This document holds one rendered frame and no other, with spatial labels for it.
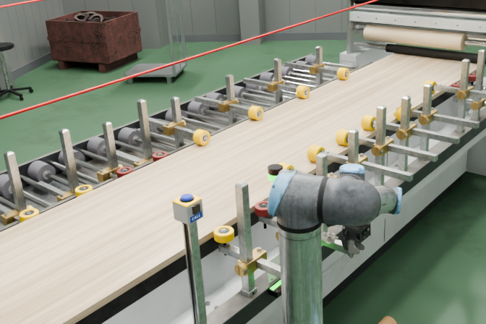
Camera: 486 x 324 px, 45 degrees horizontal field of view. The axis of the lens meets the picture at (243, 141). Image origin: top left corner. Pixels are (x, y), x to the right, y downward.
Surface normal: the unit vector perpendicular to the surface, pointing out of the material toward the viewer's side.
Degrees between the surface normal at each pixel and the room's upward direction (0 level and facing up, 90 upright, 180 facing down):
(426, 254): 0
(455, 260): 0
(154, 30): 90
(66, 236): 0
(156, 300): 90
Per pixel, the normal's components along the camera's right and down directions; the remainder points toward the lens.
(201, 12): -0.20, 0.38
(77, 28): -0.43, 0.36
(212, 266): 0.75, 0.21
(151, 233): -0.06, -0.92
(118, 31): 0.90, 0.11
